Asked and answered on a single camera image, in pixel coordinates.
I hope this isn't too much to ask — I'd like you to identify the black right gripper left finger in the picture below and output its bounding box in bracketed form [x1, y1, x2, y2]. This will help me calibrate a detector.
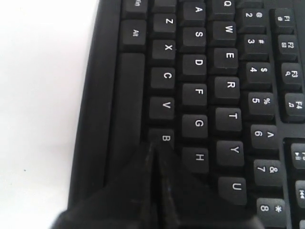
[52, 143, 159, 229]

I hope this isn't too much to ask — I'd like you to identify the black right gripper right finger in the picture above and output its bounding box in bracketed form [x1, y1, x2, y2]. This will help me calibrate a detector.
[153, 142, 264, 229]

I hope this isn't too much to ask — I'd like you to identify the black Acer keyboard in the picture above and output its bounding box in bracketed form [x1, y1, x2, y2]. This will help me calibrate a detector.
[68, 0, 305, 229]

